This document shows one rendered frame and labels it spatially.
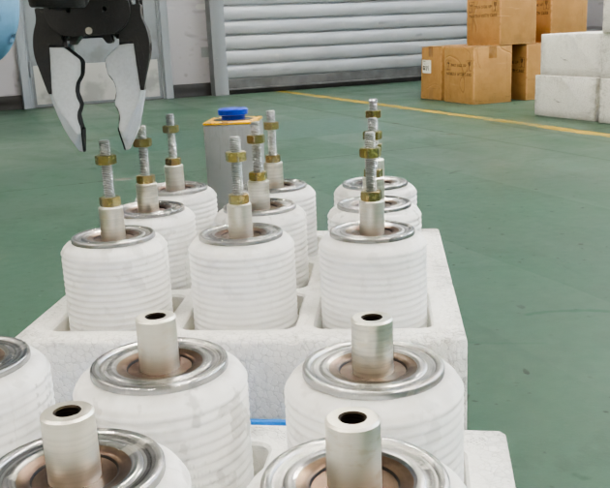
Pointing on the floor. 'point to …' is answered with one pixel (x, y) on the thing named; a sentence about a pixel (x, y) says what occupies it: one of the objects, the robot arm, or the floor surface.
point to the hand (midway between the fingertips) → (102, 136)
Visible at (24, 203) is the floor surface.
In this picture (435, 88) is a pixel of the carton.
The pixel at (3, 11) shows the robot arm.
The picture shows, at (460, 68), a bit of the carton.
